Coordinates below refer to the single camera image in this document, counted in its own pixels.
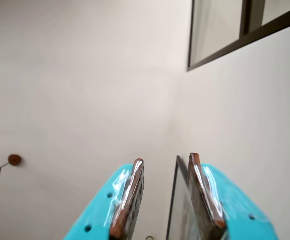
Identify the black framed landscape picture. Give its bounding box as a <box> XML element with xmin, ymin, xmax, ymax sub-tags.
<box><xmin>166</xmin><ymin>154</ymin><xmax>198</xmax><ymax>240</ymax></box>

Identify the black interior window frame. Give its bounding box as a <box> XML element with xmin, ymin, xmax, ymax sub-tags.
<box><xmin>186</xmin><ymin>0</ymin><xmax>290</xmax><ymax>73</ymax></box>

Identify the round wooden ceiling rose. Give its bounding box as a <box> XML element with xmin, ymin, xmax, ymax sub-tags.
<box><xmin>8</xmin><ymin>154</ymin><xmax>22</xmax><ymax>166</ymax></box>

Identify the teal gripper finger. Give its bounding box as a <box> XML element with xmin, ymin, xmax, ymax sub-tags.
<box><xmin>63</xmin><ymin>157</ymin><xmax>145</xmax><ymax>240</ymax></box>
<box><xmin>187</xmin><ymin>152</ymin><xmax>280</xmax><ymax>240</ymax></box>

